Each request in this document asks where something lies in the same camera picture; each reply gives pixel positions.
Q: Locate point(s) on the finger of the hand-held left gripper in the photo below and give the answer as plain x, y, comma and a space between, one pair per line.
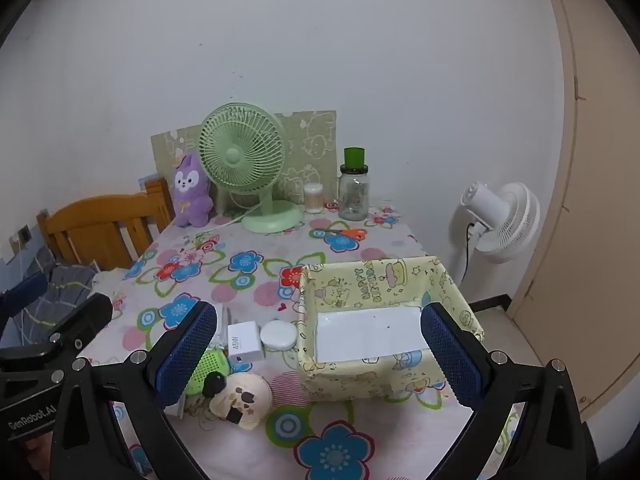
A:
25, 291
90, 315

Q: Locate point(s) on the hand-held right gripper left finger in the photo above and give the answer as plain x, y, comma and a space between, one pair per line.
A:
187, 355

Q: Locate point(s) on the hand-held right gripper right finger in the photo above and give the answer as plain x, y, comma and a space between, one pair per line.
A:
450, 360

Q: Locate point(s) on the green perforated speaker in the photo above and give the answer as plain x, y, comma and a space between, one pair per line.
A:
212, 362

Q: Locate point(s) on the small black object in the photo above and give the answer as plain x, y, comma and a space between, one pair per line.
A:
214, 384

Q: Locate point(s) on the white charger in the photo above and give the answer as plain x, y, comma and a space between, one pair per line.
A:
245, 340

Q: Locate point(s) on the round cream compact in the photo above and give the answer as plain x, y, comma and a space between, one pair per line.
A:
250, 395

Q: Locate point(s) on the white round case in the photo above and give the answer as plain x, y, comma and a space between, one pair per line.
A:
278, 335

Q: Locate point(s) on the yellow cartoon printed box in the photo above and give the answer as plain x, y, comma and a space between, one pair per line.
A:
350, 380

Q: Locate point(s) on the wooden chair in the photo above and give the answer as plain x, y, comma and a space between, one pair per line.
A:
90, 220

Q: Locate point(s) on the floral tablecloth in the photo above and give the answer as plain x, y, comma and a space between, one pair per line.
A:
200, 260

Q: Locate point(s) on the white standing fan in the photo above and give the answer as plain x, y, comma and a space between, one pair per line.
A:
510, 220

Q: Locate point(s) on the purple plush toy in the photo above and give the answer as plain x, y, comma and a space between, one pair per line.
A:
190, 195

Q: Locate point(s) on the glass jar with green lid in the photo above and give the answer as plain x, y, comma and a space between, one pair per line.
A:
354, 195

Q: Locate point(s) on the clear cotton swab container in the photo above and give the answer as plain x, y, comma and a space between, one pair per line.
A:
313, 200

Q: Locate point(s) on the green desk fan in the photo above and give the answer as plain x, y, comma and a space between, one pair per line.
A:
232, 155

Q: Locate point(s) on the beige wooden door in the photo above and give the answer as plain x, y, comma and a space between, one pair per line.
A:
590, 210

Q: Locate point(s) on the cartoon printed cardboard sheet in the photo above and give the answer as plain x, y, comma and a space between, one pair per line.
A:
310, 145

